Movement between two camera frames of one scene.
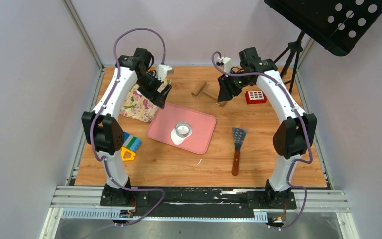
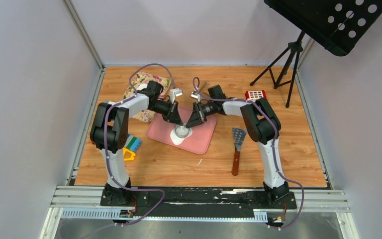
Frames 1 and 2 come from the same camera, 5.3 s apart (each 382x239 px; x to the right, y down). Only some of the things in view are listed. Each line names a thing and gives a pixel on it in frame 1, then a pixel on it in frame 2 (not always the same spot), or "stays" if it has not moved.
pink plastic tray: (202, 125) stays
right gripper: (228, 91) to (195, 119)
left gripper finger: (160, 99) to (174, 117)
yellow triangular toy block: (123, 150) stays
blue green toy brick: (131, 142) stays
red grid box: (254, 96) stays
